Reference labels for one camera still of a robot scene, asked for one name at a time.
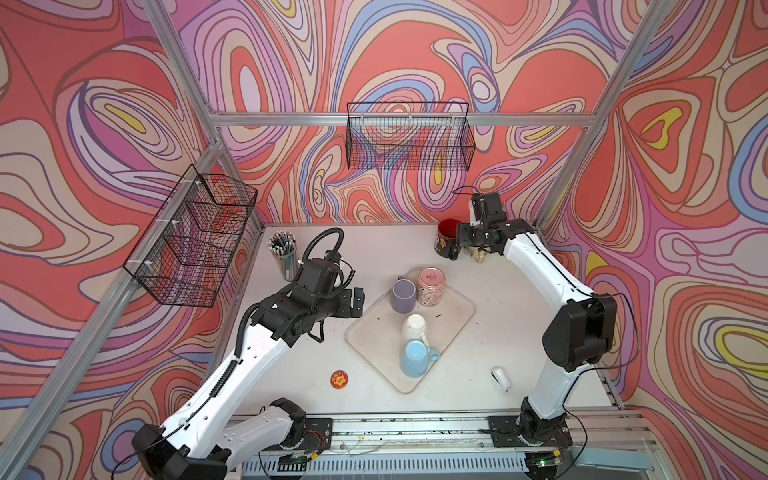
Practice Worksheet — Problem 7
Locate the white mug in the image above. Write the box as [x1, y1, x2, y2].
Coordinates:
[401, 314, 430, 347]

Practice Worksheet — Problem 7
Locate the pink patterned mug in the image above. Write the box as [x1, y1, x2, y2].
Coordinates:
[417, 267, 446, 307]

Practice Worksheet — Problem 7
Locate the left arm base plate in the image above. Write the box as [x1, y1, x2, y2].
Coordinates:
[263, 417, 333, 456]

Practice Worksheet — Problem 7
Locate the metal pen holder cup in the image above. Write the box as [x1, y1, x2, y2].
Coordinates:
[267, 231, 298, 282]

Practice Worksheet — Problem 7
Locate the black wire basket left wall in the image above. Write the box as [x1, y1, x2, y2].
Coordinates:
[123, 166, 258, 308]

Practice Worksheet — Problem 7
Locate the cream round mug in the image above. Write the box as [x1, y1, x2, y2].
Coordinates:
[470, 249, 487, 264]

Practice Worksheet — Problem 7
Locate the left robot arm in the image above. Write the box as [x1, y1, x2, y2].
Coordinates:
[132, 251, 365, 479]

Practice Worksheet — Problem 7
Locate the black wire basket back wall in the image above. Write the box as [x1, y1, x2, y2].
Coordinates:
[345, 101, 476, 172]

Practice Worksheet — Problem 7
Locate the light blue mug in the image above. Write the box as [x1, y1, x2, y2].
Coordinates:
[400, 341, 441, 378]

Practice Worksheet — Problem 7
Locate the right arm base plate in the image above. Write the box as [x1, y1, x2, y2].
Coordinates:
[485, 413, 573, 450]

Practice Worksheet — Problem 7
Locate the black wire basket wall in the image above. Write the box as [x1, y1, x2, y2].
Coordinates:
[123, 166, 258, 308]
[345, 101, 476, 172]

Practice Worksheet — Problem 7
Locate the beige plastic tray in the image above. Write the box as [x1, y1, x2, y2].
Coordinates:
[345, 267, 476, 395]

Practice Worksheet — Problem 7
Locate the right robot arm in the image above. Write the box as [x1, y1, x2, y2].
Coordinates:
[457, 191, 617, 446]

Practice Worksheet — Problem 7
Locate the small white object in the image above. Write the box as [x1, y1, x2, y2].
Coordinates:
[491, 366, 511, 392]

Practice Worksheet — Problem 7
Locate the black mug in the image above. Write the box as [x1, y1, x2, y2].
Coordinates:
[434, 219, 461, 261]

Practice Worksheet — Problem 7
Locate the purple mug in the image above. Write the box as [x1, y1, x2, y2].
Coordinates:
[390, 278, 417, 314]

